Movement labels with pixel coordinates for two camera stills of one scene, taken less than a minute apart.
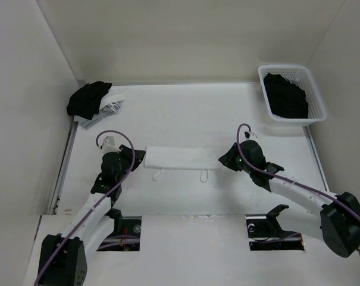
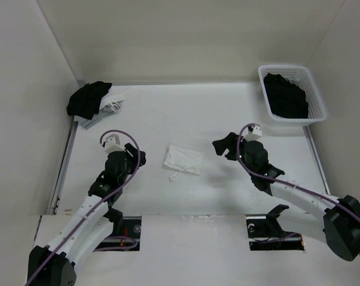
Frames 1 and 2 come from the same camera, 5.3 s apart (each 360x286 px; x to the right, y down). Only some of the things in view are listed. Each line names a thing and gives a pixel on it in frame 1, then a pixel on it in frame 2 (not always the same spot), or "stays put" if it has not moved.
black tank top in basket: [286, 99] stays put
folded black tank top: [85, 100] stays put
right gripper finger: [232, 159] to [221, 145]
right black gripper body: [247, 168] stays put
